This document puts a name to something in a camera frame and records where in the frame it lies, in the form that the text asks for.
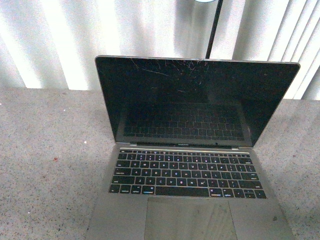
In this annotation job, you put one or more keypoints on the grey laptop with cracked screen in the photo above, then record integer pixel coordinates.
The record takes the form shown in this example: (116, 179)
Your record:
(183, 166)

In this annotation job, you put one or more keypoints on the blue desk lamp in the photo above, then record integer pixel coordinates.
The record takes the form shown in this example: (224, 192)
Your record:
(207, 16)

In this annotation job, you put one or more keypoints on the white corrugated curtain backdrop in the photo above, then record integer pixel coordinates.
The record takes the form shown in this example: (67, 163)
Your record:
(52, 44)

